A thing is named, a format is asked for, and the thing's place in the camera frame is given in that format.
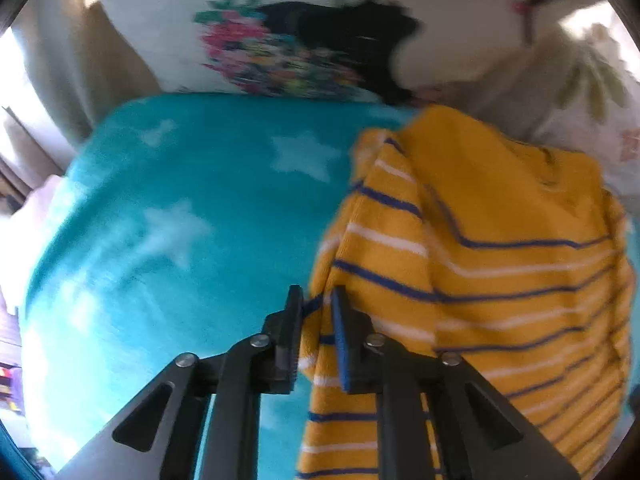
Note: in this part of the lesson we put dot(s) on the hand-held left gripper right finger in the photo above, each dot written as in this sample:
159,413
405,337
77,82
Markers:
341,340

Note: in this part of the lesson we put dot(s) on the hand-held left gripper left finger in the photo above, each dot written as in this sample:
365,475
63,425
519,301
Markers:
294,327

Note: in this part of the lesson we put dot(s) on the yellow striped knit garment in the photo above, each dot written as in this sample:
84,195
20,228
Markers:
480,280

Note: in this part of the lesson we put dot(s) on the teal star printed blanket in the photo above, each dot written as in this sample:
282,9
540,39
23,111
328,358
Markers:
165,240

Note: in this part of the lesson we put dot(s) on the white bird print cushion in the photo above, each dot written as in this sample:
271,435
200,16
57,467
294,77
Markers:
280,45

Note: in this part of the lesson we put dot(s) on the beige curtain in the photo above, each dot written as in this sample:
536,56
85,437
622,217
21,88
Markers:
75,70

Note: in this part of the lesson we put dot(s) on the leaf print pillow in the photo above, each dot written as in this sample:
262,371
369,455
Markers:
595,90

